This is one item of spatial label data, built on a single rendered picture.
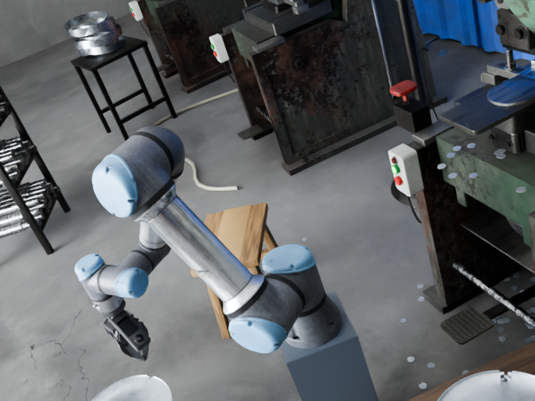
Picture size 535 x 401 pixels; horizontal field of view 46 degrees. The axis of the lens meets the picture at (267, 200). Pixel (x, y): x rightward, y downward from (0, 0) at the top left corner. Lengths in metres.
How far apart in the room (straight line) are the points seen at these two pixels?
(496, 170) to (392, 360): 0.74
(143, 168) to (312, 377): 0.65
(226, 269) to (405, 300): 1.04
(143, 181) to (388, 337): 1.13
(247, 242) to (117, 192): 0.95
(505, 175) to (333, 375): 0.63
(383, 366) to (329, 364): 0.52
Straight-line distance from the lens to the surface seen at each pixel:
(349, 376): 1.61
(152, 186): 1.28
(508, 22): 1.60
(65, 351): 2.70
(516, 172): 1.60
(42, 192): 3.38
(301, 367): 1.54
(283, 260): 1.42
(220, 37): 3.36
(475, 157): 1.68
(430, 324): 2.15
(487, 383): 1.47
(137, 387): 1.97
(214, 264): 1.32
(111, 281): 1.62
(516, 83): 1.69
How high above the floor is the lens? 1.52
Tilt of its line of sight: 31 degrees down
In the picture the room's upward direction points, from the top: 20 degrees counter-clockwise
